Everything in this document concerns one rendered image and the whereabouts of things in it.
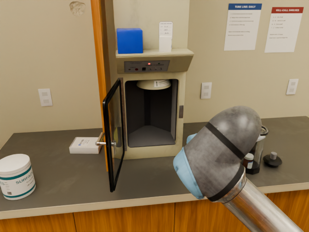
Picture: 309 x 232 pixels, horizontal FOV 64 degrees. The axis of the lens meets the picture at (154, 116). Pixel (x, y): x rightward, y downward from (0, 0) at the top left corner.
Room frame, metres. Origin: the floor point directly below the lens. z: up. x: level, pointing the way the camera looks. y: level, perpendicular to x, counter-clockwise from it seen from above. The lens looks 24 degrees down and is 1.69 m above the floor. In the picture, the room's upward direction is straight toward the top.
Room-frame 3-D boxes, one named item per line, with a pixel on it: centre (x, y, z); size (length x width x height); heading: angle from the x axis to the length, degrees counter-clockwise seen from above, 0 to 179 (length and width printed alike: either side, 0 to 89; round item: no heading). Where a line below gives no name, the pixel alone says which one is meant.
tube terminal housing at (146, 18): (1.26, 0.03, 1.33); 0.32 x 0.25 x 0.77; 98
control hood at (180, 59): (1.08, 0.00, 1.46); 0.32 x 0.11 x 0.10; 98
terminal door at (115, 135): (0.94, 0.17, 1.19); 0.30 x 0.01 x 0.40; 177
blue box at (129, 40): (1.06, 0.10, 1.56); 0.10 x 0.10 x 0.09; 8
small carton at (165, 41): (1.08, -0.05, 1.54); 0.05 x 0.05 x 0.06; 83
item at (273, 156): (1.07, -0.60, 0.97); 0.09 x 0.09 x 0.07
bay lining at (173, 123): (1.25, 0.03, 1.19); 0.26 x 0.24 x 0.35; 98
